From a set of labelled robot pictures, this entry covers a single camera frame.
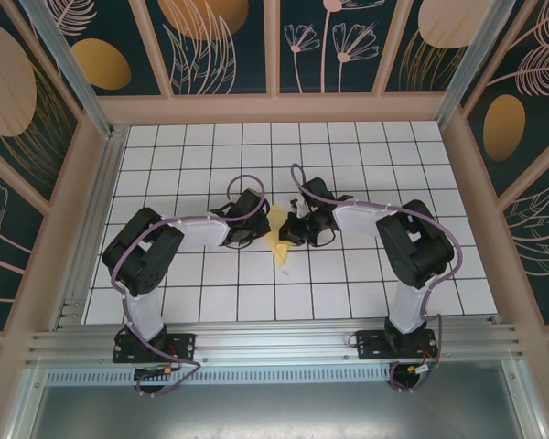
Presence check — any gold oval feather wall panel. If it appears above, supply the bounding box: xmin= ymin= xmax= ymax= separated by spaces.
xmin=461 ymin=0 xmax=549 ymax=196

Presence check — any white cable plug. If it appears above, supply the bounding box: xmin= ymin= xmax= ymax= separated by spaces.
xmin=288 ymin=194 xmax=310 ymax=216

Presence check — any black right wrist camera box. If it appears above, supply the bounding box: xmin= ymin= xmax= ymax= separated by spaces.
xmin=278 ymin=213 xmax=308 ymax=246

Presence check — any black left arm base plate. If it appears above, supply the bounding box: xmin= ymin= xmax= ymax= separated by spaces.
xmin=113 ymin=332 xmax=198 ymax=365

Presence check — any aluminium frame side bar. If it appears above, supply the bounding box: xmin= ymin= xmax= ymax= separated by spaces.
xmin=6 ymin=369 xmax=51 ymax=439
xmin=501 ymin=360 xmax=549 ymax=439

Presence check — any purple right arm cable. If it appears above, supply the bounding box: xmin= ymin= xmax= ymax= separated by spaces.
xmin=290 ymin=163 xmax=464 ymax=394

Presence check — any slotted grey cable duct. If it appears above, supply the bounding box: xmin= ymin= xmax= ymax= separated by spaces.
xmin=45 ymin=363 xmax=394 ymax=386

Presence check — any single flower wall panel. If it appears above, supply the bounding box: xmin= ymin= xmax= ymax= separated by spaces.
xmin=0 ymin=150 xmax=47 ymax=333

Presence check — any pink flowers wall panel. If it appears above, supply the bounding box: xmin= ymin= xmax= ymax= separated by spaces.
xmin=278 ymin=0 xmax=397 ymax=96

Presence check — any aluminium frame post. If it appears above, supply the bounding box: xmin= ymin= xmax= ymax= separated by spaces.
xmin=17 ymin=0 xmax=121 ymax=141
xmin=433 ymin=0 xmax=521 ymax=134

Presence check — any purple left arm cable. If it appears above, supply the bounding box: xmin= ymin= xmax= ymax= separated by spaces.
xmin=111 ymin=174 xmax=267 ymax=399

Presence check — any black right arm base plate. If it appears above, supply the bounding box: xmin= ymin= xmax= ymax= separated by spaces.
xmin=355 ymin=328 xmax=442 ymax=363

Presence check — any wide aluminium mounting rail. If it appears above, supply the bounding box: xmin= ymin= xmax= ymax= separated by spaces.
xmin=25 ymin=318 xmax=532 ymax=368

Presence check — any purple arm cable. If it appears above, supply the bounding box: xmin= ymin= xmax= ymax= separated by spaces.
xmin=290 ymin=163 xmax=464 ymax=394
xmin=111 ymin=174 xmax=267 ymax=399

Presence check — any aluminium side rail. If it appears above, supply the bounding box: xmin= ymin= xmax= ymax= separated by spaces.
xmin=49 ymin=126 xmax=130 ymax=331

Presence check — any pink disc gold lines panel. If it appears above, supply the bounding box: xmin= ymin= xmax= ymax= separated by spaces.
xmin=382 ymin=0 xmax=484 ymax=93
xmin=0 ymin=16 xmax=82 ymax=205

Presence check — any pink leaves wall panel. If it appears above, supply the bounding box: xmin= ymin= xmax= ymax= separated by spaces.
xmin=502 ymin=168 xmax=549 ymax=331

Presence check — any grey metal sheet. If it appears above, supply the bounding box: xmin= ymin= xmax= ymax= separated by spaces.
xmin=27 ymin=381 xmax=527 ymax=439

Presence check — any orange disc leaf wall panel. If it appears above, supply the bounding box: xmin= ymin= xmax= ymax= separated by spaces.
xmin=145 ymin=0 xmax=275 ymax=97

